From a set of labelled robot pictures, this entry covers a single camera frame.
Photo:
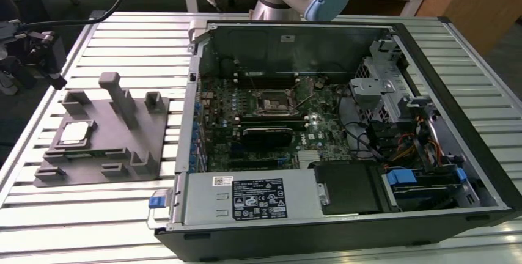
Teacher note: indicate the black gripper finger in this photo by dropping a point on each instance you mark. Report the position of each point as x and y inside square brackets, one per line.
[55, 56]

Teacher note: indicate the silver square CPU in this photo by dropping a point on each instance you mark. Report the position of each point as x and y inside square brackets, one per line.
[75, 132]

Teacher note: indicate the thin metal locking lever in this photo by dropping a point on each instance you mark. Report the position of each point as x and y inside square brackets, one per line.
[304, 99]
[254, 83]

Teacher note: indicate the black CPU socket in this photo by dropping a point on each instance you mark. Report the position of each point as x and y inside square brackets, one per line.
[272, 102]

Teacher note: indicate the grey parts rack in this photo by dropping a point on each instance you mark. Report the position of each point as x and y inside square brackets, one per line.
[106, 141]

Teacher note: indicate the green RAM stick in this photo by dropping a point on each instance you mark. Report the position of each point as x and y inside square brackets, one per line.
[95, 153]

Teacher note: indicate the black installed RAM stick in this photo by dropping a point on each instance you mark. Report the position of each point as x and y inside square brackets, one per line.
[268, 118]
[260, 78]
[268, 125]

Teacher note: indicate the blue case latch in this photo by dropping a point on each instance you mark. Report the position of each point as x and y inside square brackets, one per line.
[156, 202]

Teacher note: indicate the black graphics card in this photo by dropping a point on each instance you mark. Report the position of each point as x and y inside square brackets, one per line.
[267, 138]

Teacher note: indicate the silver power supply unit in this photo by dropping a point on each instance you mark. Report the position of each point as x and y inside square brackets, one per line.
[203, 196]

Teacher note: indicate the green motherboard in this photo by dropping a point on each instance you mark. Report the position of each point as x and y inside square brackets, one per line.
[326, 108]

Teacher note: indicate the silver finned heat sink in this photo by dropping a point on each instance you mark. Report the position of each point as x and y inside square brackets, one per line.
[310, 157]

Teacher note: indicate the silver metal drive cage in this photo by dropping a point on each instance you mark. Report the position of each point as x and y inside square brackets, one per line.
[375, 93]

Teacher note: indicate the black open PC case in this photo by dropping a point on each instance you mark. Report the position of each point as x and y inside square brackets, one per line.
[286, 242]

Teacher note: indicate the blue disk carrier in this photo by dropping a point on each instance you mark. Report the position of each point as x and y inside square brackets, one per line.
[402, 178]

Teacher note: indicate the wooden cabinet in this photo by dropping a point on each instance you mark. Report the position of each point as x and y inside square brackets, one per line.
[481, 1]

